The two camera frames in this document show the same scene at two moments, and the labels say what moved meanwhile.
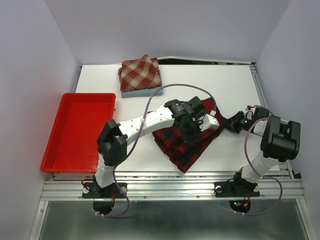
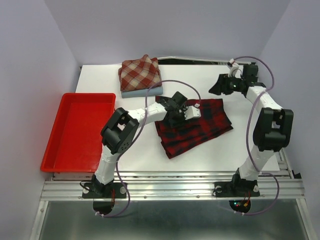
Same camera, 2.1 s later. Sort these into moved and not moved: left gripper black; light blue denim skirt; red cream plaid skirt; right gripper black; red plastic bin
Moved: right gripper black; left gripper black
Not moved: light blue denim skirt; red cream plaid skirt; red plastic bin
